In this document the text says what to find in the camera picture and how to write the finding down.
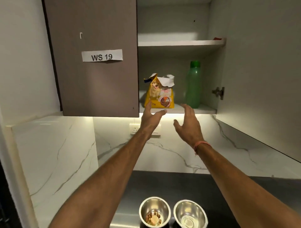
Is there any person's left hand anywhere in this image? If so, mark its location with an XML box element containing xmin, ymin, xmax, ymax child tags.
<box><xmin>139</xmin><ymin>101</ymin><xmax>168</xmax><ymax>141</ymax></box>

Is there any white paper label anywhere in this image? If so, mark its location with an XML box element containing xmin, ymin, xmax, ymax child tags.
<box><xmin>81</xmin><ymin>49</ymin><xmax>124</xmax><ymax>63</ymax></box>

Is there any yellow dog food bag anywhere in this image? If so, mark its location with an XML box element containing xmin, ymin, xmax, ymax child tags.
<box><xmin>143</xmin><ymin>73</ymin><xmax>176</xmax><ymax>109</ymax></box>

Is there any white wall cabinet interior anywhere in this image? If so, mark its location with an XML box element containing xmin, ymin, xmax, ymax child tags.
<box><xmin>137</xmin><ymin>0</ymin><xmax>226</xmax><ymax>116</ymax></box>

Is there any white cabinet shelf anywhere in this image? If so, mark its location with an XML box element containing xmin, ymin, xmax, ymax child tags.
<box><xmin>137</xmin><ymin>39</ymin><xmax>227</xmax><ymax>47</ymax></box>

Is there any black door frame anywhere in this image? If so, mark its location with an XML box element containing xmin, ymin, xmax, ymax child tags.
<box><xmin>0</xmin><ymin>159</ymin><xmax>23</xmax><ymax>228</ymax></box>

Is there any green water bottle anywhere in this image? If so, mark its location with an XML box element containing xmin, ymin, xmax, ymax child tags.
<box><xmin>185</xmin><ymin>60</ymin><xmax>202</xmax><ymax>109</ymax></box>

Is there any pink thread bracelet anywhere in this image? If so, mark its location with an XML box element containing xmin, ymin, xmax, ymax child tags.
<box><xmin>193</xmin><ymin>140</ymin><xmax>212</xmax><ymax>156</ymax></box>

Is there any steel water bowl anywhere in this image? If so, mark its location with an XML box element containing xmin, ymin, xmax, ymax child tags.
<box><xmin>173</xmin><ymin>199</ymin><xmax>209</xmax><ymax>228</ymax></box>

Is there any steel food bowl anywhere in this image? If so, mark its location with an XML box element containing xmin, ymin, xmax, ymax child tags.
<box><xmin>139</xmin><ymin>197</ymin><xmax>172</xmax><ymax>228</ymax></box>

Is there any metal door hinge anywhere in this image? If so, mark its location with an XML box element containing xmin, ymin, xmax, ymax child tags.
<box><xmin>211</xmin><ymin>87</ymin><xmax>225</xmax><ymax>101</ymax></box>

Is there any person's left forearm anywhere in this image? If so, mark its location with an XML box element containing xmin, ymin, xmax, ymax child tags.
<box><xmin>48</xmin><ymin>130</ymin><xmax>151</xmax><ymax>228</ymax></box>

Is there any person's right hand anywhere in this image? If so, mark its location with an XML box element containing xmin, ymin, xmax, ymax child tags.
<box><xmin>173</xmin><ymin>103</ymin><xmax>205</xmax><ymax>149</ymax></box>

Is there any brown wall cabinet door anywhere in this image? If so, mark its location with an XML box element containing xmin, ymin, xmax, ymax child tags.
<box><xmin>42</xmin><ymin>0</ymin><xmax>140</xmax><ymax>118</ymax></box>
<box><xmin>208</xmin><ymin>0</ymin><xmax>301</xmax><ymax>164</ymax></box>

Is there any white switch panel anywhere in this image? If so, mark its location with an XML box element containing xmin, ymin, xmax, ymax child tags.
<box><xmin>129</xmin><ymin>123</ymin><xmax>162</xmax><ymax>136</ymax></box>

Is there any person's right forearm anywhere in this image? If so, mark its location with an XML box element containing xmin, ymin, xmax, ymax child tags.
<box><xmin>195</xmin><ymin>143</ymin><xmax>301</xmax><ymax>228</ymax></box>

